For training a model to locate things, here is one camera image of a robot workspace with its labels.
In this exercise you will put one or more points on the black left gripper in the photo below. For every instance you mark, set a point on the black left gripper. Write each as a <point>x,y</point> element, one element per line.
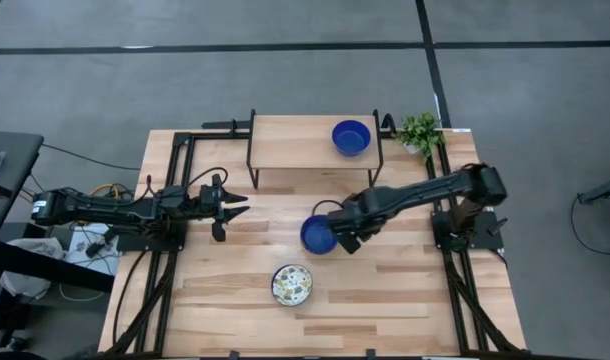
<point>217,210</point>

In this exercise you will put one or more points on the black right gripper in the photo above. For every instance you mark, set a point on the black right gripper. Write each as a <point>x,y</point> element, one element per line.
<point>362,215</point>

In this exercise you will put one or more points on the yellow pear print bowl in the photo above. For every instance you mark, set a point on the yellow pear print bowl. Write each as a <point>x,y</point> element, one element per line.
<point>292,285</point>

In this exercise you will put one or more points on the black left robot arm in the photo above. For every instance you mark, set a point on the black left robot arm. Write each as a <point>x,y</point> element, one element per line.
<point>85,207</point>

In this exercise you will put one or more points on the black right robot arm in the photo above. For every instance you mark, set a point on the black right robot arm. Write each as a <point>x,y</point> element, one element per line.
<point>425,190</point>

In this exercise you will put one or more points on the wooden shelf black metal legs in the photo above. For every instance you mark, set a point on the wooden shelf black metal legs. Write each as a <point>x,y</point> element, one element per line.
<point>300,142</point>

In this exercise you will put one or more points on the green plant white pot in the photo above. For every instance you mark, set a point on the green plant white pot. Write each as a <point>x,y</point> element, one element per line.
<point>420,132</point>

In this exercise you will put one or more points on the white power box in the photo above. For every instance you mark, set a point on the white power box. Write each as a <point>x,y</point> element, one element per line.
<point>82,250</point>

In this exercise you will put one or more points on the black metal beam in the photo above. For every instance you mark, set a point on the black metal beam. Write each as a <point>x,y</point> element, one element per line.
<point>50,267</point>

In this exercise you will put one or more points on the white plastic bag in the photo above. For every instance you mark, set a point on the white plastic bag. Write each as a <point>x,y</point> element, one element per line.
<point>25,285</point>

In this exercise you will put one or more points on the black side desk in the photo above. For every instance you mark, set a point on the black side desk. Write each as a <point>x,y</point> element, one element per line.
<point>12,165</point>

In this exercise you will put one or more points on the gray metal stand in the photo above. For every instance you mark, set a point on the gray metal stand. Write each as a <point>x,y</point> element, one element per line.
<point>605,190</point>

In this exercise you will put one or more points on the black aluminium table frame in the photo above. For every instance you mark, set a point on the black aluminium table frame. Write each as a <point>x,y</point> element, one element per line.
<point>210,135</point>

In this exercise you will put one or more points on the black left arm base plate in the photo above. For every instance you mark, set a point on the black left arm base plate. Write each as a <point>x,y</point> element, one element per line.
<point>150,244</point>

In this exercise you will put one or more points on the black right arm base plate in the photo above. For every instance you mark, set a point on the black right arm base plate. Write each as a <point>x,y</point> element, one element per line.
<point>487,235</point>

